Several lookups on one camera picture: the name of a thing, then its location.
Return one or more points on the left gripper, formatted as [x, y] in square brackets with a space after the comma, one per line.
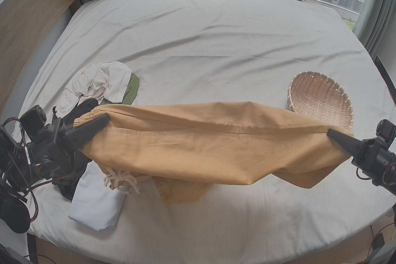
[52, 154]

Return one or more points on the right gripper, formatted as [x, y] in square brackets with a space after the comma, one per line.
[369, 156]

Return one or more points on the tan shorts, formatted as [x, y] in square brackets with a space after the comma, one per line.
[216, 148]

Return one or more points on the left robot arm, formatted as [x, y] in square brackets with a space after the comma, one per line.
[12, 213]

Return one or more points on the black garment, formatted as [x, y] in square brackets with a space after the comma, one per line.
[66, 188]

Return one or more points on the pale blue garment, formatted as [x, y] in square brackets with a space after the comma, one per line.
[92, 207]

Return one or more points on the round woven basket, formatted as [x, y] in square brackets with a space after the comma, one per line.
[321, 98]

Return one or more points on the white garment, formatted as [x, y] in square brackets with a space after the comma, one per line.
[102, 80]

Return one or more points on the green garment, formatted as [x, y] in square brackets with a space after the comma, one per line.
[132, 91]

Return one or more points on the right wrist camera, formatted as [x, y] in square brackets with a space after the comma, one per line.
[386, 131]

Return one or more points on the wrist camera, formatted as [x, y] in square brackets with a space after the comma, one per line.
[386, 131]
[32, 119]

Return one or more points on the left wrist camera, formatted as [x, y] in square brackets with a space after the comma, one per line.
[32, 119]

